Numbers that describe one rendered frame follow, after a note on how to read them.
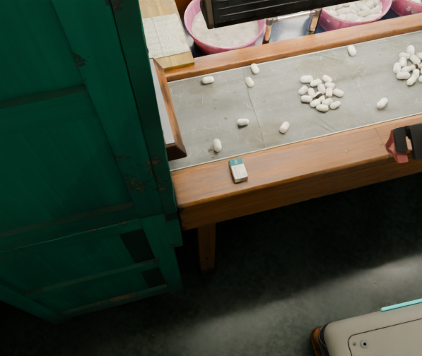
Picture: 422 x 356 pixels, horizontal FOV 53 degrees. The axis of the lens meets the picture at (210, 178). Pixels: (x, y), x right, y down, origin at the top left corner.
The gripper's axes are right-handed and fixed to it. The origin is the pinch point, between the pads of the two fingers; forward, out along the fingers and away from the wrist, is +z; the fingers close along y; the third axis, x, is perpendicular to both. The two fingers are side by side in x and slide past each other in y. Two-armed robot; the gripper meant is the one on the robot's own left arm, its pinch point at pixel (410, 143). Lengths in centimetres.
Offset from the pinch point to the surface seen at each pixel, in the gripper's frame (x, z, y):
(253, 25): -48, 54, 13
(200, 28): -50, 55, 31
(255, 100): -20.4, 39.1, 21.1
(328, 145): -3.2, 27.6, 6.4
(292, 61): -31, 45, 6
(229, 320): 57, 83, 38
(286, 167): 0.4, 25.8, 19.4
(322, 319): 63, 80, 1
